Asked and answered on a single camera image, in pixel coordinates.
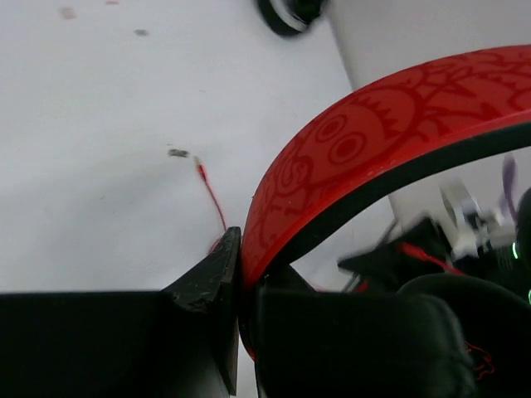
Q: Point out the black headphones in corner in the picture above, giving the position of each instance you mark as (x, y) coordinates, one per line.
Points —
(291, 18)

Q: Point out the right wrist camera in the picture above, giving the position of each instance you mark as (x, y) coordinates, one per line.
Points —
(474, 230)

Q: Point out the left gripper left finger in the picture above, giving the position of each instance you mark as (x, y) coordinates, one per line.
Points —
(180, 341)

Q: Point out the red black headphones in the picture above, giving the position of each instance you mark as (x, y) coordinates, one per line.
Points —
(393, 132)

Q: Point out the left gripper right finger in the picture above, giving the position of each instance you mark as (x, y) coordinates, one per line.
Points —
(310, 343)

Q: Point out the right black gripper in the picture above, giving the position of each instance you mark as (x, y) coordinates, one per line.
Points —
(389, 266)

